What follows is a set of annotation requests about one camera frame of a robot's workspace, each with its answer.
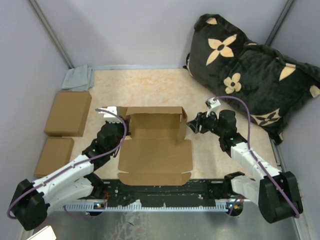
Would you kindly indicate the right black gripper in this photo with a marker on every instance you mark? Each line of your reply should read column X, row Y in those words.
column 201, row 120

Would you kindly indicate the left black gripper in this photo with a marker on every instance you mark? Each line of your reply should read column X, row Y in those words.
column 126, row 121

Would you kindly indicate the brown cardboard box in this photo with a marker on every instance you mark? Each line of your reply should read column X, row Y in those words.
column 157, row 152

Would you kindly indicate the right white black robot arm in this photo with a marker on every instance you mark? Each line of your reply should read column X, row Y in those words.
column 276, row 193

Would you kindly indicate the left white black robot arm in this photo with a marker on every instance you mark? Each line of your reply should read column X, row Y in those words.
column 33, row 201

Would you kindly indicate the upper folded cardboard box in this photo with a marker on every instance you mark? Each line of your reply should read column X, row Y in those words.
column 68, row 115

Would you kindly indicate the folded cardboard box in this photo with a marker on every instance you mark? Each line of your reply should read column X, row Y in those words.
column 55, row 154
column 68, row 115

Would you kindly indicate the lower folded cardboard box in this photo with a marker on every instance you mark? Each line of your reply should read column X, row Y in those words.
column 55, row 154

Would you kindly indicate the grey folded cloth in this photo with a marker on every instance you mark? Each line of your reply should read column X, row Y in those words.
column 79, row 79

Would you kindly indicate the black floral plush cushion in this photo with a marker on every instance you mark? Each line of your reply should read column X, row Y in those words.
column 257, row 80

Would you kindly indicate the white object at bottom corner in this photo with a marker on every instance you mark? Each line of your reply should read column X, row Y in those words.
column 46, row 233

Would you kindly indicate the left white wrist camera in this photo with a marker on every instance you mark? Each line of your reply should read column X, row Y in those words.
column 109, row 113

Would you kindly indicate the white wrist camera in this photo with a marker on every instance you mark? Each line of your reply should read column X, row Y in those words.
column 109, row 113
column 212, row 104

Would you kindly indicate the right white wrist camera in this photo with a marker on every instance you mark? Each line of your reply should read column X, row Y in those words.
column 212, row 104

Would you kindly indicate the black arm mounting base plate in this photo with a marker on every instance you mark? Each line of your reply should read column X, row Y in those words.
column 195, row 193

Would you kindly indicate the aluminium frame rail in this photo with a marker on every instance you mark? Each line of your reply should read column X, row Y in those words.
column 95, row 206

